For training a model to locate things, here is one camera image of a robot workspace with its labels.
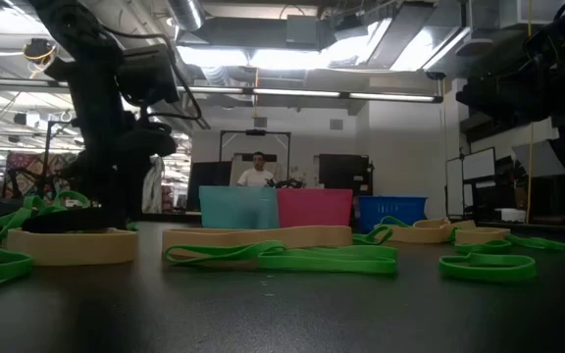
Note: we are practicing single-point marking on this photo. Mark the silver round ceiling duct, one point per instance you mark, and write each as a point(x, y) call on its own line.
point(187, 14)

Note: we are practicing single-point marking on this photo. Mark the grey angled panel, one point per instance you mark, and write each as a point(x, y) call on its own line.
point(540, 159)

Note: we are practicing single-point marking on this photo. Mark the grey ceiling box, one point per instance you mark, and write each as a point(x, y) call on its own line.
point(302, 30)

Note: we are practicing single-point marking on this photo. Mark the grey hanging cloth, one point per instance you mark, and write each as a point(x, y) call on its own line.
point(154, 188)

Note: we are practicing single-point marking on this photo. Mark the white board on stand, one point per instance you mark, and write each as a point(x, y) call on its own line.
point(476, 166)

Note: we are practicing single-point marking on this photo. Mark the black metal frame rig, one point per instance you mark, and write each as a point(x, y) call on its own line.
point(255, 132)

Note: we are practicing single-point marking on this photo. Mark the tall black frame stand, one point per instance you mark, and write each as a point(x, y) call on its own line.
point(47, 147)

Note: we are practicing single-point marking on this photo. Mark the person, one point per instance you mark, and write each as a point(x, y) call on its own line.
point(255, 177)

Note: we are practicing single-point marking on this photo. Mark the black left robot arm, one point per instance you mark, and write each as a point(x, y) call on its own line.
point(84, 29)

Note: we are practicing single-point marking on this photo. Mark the long ceiling light bar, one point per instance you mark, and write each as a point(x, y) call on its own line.
point(292, 92)

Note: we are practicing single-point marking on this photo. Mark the blue slotted plastic basket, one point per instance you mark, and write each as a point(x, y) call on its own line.
point(393, 208)

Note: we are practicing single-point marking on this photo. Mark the colourful patterned cloth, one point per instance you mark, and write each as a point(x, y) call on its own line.
point(27, 164)

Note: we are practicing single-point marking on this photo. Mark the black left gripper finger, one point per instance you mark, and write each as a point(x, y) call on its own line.
point(124, 196)
point(97, 196)

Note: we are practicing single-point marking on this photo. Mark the black monitor screen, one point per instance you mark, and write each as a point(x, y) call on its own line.
point(208, 186)

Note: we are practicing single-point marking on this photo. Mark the pink plastic basket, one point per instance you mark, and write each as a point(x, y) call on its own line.
point(314, 208)

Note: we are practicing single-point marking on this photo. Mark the small white box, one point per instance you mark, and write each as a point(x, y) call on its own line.
point(510, 215)

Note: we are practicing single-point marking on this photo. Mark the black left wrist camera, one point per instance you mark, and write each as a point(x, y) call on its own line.
point(147, 73)

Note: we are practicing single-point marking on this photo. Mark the black square panel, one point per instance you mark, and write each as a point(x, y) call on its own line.
point(344, 171)

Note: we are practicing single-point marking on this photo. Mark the teal plastic basket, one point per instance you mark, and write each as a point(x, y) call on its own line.
point(238, 208)

